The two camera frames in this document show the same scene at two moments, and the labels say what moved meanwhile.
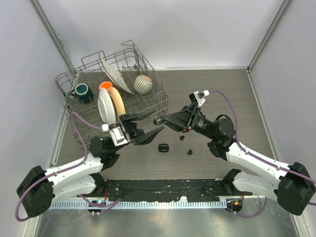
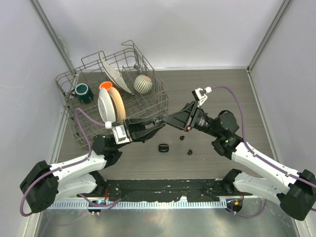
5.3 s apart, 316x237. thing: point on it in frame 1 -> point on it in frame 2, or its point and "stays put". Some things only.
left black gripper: x=131 y=128 -> x=137 y=131
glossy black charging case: x=163 y=147 stays put
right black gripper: x=184 y=119 stays put
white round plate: x=106 y=107 stays put
